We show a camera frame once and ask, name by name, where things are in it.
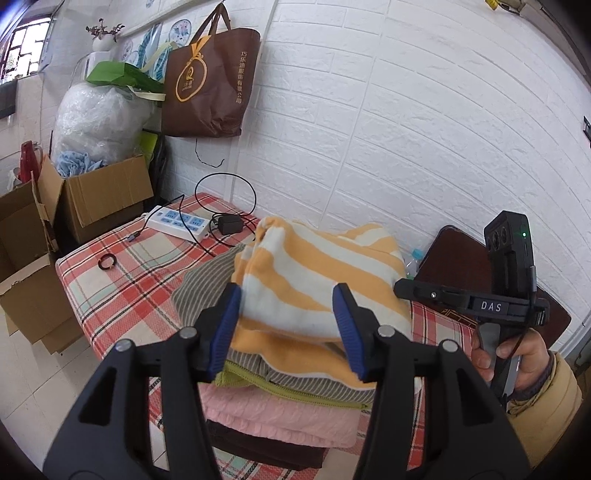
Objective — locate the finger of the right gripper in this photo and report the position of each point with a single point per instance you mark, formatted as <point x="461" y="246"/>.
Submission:
<point x="432" y="294"/>

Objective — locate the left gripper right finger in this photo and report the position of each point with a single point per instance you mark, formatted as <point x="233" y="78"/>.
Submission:
<point x="433" y="416"/>

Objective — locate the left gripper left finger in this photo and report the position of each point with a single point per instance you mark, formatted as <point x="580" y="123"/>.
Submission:
<point x="140" y="414"/>

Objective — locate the orange white striped shirt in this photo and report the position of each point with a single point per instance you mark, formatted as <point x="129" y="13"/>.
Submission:
<point x="287" y="275"/>

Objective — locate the right forearm tan sleeve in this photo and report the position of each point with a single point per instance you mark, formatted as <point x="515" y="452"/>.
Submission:
<point x="541" y="420"/>

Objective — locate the olive green zipper garment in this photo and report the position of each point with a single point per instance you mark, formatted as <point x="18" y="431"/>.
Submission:
<point x="235" y="376"/>

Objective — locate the person right hand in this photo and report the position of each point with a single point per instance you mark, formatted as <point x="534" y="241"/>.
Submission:
<point x="532" y="350"/>

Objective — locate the dark brown headboard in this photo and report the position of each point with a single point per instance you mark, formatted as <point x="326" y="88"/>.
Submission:
<point x="455" y="259"/>

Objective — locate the green label water bottle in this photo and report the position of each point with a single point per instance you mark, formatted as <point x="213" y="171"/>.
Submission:
<point x="414" y="262"/>

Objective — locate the dark maroon folded garment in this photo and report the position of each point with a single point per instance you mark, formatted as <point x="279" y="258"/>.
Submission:
<point x="264" y="450"/>

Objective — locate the pink folded garment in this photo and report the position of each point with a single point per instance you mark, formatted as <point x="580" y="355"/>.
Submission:
<point x="250" y="410"/>

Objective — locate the grey striped folded garment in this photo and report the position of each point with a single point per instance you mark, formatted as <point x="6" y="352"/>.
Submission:
<point x="200" y="289"/>

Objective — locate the red plaid bed sheet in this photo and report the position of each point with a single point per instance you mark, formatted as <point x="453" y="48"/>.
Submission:
<point x="133" y="300"/>

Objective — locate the front cardboard box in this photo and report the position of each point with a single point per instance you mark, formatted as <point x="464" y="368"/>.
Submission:
<point x="32" y="296"/>

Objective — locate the black power adapter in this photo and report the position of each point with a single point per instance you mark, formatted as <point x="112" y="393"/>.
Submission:
<point x="229" y="224"/>

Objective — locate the white power strip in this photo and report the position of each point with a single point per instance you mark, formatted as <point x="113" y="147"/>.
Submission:
<point x="185" y="226"/>

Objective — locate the open cardboard box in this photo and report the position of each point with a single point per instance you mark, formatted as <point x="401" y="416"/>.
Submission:
<point x="83" y="207"/>

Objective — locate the light blue cloth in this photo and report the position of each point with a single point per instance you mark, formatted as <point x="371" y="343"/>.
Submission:
<point x="69" y="164"/>

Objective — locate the red thermos jug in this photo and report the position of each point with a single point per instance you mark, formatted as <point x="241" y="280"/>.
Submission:
<point x="31" y="157"/>

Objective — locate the brown tote bag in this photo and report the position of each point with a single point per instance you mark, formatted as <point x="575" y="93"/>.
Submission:
<point x="209" y="81"/>

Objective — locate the clear plastic bag bundle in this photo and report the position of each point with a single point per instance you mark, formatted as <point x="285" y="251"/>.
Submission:
<point x="101" y="122"/>

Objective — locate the green bag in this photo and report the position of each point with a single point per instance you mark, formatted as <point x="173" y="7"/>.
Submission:
<point x="126" y="76"/>

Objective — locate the window with bars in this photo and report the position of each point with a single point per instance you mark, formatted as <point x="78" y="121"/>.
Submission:
<point x="21" y="58"/>

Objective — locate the white flower vase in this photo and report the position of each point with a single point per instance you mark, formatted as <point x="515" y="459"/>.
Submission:
<point x="103" y="37"/>

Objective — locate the black wall bracket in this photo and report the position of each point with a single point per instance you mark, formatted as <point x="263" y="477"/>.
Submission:
<point x="587" y="128"/>

